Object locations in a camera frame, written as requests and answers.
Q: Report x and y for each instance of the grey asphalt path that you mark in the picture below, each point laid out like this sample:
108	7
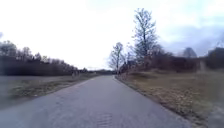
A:
100	103

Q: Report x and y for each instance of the row of dark trees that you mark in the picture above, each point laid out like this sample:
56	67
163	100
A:
36	66

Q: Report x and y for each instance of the dry grass field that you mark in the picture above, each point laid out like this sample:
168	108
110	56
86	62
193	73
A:
173	88

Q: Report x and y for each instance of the bare trees and bushes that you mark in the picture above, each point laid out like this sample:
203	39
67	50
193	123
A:
180	61

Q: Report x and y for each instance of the grass verge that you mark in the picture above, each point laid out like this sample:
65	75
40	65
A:
30	87

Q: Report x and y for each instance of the small bare tree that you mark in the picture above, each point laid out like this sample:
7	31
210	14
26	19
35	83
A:
116	58

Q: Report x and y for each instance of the tall bare tree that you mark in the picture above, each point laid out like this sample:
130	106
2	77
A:
144	36

